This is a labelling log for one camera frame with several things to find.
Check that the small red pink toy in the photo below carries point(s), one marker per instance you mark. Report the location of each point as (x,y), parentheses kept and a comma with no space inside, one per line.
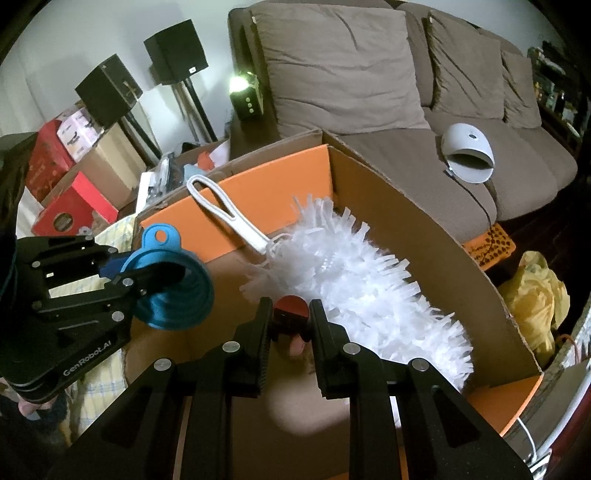
(291,307)

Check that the white dome nail lamp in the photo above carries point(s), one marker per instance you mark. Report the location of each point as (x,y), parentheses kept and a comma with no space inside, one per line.
(466,138)

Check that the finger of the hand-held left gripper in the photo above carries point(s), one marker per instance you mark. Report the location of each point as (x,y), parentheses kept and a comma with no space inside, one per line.
(111,268)
(152,277)

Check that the orange plastic crate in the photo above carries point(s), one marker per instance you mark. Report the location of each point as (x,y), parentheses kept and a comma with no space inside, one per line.
(498,244)

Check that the yellow plastic bag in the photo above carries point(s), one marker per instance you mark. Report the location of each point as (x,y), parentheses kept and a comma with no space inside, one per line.
(535,300)

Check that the large brown cushion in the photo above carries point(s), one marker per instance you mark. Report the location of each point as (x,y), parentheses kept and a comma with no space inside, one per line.
(341,69)

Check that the plain brown cardboard box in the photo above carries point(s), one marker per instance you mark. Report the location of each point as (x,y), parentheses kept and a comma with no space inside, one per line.
(106,166)

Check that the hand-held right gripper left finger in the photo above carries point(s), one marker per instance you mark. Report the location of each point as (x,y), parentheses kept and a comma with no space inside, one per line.
(265,346)

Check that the blue funnel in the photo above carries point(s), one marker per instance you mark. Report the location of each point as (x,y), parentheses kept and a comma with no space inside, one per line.
(198,300)

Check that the black speaker stand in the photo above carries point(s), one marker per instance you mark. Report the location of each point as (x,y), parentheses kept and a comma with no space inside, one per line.
(196,110)
(141,138)

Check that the lit portable lantern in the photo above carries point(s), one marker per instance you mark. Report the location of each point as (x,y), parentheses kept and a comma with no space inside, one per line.
(249,104)

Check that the large red gift box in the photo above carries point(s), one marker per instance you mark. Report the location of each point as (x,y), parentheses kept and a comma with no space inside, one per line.
(46,161)

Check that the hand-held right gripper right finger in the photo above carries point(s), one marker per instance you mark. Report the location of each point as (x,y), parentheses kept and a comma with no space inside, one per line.
(318,341)

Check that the orange-lined cardboard box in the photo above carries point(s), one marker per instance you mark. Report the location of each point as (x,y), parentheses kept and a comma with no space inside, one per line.
(406,221)

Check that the red chocolate gift box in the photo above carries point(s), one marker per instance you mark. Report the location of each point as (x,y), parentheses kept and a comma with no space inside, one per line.
(74,207)

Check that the pink white tissue pack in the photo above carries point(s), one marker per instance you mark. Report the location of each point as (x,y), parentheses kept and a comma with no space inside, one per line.
(76,134)

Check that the white fluffy duster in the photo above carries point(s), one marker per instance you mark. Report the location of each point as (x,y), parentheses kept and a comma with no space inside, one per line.
(369,286)

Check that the dark cluttered shelf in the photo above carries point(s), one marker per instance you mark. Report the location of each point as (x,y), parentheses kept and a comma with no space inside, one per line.
(554,92)

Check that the brown sofa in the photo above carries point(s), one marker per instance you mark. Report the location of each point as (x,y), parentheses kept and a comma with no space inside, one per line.
(397,157)

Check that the medium brown cushion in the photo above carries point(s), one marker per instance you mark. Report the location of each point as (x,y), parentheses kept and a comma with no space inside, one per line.
(466,69)

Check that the yellow checked tablecloth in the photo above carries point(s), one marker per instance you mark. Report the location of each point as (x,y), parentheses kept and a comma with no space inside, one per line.
(97,383)

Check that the open box of clutter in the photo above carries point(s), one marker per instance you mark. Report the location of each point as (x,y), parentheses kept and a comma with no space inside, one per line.
(161,175)

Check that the black speaker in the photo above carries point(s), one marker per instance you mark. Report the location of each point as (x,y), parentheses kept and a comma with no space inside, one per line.
(106,92)
(175,50)

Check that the small brown cushion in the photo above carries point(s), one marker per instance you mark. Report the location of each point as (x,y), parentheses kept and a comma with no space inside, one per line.
(521,92)

